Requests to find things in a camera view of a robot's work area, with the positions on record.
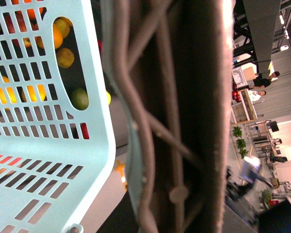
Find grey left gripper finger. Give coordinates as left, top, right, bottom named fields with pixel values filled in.
left=111, top=0, right=234, bottom=233

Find light teal shopping basket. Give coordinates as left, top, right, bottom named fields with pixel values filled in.
left=0, top=0, right=116, bottom=233

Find person in white shirt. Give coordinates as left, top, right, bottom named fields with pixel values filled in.
left=248, top=90, right=267, bottom=102

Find wooden fruit crate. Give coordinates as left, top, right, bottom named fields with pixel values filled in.
left=230, top=89, right=258, bottom=125

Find person in black shirt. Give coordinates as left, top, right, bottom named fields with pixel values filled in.
left=249, top=71, right=280, bottom=89

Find green apple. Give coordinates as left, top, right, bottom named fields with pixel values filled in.
left=71, top=88, right=89, bottom=110

